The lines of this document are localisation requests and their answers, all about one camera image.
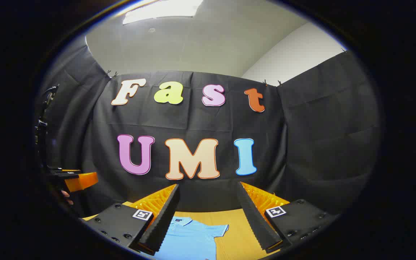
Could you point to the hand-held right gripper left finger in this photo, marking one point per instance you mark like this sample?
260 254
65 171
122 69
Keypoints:
163 224

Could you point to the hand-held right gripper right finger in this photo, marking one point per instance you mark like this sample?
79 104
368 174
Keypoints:
256 224

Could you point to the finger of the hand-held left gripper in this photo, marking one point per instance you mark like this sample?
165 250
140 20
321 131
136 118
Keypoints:
83 181

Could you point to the light blue T-shirt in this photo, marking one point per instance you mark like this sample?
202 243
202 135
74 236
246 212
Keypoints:
193 238

